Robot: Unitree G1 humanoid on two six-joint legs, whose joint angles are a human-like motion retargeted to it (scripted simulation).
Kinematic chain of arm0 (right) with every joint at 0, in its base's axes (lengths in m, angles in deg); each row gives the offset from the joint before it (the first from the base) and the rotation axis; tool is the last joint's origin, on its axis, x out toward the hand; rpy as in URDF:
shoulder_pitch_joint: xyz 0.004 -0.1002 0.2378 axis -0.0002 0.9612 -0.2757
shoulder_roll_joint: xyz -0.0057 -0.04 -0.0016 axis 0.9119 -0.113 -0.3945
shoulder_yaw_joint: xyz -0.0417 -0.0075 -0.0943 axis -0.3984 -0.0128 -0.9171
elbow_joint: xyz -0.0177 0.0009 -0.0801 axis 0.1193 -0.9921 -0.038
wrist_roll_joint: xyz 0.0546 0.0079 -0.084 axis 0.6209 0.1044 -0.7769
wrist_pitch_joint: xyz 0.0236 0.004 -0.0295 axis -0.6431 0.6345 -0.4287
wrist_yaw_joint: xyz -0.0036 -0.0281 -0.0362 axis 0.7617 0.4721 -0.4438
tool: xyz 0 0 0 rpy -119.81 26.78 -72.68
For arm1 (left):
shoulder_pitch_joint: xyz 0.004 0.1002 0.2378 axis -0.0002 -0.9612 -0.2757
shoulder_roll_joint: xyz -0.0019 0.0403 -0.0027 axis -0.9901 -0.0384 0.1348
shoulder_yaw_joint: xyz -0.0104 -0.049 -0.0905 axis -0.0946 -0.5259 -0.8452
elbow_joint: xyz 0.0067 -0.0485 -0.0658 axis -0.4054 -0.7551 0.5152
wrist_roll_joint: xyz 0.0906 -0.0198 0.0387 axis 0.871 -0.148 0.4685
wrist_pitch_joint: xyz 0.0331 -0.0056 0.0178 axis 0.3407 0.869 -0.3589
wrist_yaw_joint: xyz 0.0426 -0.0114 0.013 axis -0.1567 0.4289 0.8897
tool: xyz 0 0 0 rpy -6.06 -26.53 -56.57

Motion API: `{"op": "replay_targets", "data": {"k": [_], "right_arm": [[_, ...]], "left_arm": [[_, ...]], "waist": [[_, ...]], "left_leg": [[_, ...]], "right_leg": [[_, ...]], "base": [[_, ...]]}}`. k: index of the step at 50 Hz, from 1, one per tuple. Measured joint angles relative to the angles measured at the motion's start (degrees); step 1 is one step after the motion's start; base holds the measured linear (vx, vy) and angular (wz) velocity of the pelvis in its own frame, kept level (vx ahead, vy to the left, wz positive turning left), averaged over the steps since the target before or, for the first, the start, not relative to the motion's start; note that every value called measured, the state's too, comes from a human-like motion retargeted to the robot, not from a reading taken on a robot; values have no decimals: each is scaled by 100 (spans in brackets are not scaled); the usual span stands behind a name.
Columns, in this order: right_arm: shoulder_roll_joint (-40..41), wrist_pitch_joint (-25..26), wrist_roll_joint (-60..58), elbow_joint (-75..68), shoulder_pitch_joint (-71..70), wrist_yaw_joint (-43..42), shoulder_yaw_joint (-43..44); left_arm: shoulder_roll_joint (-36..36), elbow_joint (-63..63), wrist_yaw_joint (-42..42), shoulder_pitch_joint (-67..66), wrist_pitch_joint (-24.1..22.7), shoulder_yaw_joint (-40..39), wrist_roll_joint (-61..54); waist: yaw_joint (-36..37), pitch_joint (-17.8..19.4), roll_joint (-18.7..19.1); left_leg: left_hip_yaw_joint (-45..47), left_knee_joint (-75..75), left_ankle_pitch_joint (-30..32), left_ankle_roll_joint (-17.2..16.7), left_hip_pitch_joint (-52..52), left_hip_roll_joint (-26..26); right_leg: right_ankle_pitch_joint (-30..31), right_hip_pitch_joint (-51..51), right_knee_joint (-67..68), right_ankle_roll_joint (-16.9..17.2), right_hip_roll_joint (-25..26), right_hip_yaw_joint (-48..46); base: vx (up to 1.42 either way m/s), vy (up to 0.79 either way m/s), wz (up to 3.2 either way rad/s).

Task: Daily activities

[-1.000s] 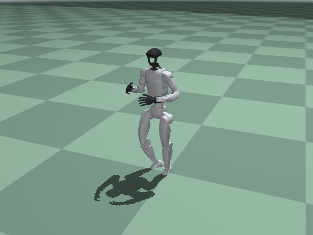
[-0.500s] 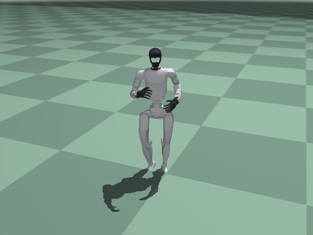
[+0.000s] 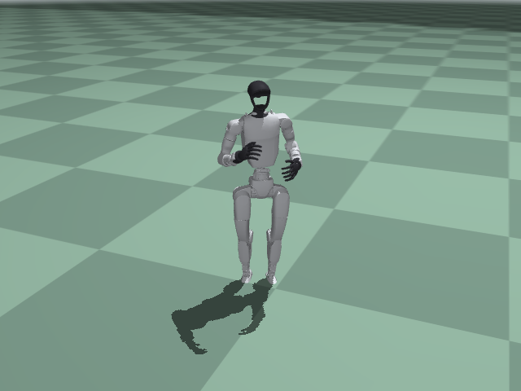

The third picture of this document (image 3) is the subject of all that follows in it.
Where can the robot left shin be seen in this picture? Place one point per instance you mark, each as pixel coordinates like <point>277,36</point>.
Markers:
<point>273,254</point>

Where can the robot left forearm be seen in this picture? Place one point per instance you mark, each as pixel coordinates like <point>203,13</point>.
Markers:
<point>295,153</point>

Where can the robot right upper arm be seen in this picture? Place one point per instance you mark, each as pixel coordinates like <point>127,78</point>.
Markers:
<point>233,128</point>

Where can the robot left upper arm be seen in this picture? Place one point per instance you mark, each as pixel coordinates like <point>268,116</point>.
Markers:
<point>287,131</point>

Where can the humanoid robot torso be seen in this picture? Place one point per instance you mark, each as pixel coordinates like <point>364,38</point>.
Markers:
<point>265,132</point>

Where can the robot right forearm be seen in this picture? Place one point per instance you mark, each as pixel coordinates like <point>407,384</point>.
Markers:
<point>226,159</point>

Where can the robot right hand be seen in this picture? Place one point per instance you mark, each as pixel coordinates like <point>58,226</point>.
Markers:
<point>246,153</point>

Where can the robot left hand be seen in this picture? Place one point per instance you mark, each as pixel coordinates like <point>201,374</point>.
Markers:
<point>294,167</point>

